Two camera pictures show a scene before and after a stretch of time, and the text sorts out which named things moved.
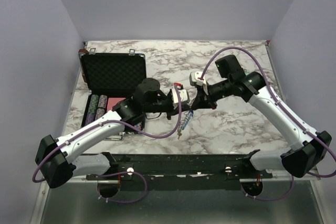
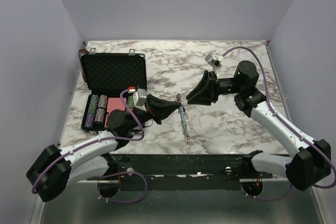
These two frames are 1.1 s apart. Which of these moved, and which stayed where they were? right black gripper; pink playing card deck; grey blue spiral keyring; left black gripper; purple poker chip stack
Moved: left black gripper; grey blue spiral keyring; right black gripper
Stayed: purple poker chip stack; pink playing card deck
